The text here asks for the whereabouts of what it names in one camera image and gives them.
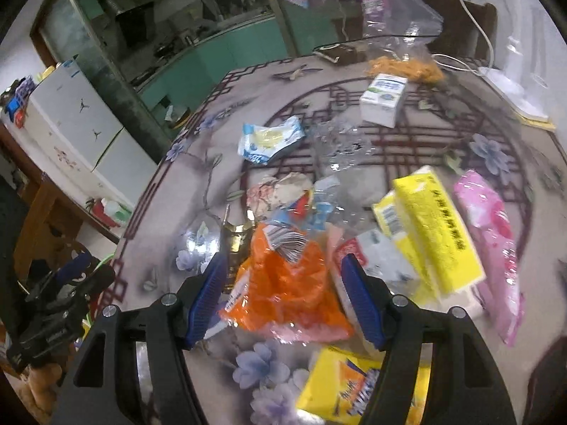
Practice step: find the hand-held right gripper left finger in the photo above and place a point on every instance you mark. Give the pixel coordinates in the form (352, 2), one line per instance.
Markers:
(208, 292)

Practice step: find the dark wooden chair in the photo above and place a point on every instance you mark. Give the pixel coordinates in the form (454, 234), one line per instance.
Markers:
(456, 13)

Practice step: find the blue and white snack wrapper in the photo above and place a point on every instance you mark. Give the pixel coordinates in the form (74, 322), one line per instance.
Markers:
(265, 141)

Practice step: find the white milk carton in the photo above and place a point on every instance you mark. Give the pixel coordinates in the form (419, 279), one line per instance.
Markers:
(382, 102)

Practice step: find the brown wooden chair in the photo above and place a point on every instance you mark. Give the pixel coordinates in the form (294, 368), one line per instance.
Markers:
(40, 230)

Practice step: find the small gold metal object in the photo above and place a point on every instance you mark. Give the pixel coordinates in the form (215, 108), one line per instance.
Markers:
(234, 239)

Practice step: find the red and white bottle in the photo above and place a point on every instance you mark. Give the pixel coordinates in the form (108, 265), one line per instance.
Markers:
(106, 213)

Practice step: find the clear bag of orange snacks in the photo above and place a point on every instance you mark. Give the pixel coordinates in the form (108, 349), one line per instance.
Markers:
(416, 68)

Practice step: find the yellow tissue pack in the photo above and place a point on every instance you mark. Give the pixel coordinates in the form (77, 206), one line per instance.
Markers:
(436, 230)

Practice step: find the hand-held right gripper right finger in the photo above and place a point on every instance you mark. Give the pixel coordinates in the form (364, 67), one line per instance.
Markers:
(359, 292)

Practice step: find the clear plastic wrapper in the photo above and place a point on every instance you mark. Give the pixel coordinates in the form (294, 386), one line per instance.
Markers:
(341, 150)

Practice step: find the yellow snack packet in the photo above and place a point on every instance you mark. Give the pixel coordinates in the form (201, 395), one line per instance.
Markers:
(336, 385)

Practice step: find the red and white wrapper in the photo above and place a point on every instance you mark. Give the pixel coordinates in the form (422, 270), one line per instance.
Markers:
(382, 252)

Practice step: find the crumpled pink white wrapper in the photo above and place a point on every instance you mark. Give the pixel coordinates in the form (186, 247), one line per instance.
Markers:
(274, 192)

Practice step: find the teal kitchen cabinet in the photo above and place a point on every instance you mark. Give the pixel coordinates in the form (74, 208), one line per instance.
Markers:
(239, 48)

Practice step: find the yellow notepad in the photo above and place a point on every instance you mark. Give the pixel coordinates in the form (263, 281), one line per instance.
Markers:
(538, 123)

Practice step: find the pink tissue pack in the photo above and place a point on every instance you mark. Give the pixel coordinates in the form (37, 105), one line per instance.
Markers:
(491, 239)

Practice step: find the black range hood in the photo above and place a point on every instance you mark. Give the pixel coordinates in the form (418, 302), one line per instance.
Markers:
(133, 22)

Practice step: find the orange plastic wrapper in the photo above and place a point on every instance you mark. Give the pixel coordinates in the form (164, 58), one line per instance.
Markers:
(283, 287)

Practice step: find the white power strip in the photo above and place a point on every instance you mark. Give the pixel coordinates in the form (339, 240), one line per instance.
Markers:
(509, 87)

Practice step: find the clear wrapper with blue print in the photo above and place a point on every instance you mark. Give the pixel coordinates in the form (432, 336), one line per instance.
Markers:
(320, 212)

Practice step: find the brown flat box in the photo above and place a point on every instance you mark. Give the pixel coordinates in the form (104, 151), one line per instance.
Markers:
(336, 53)

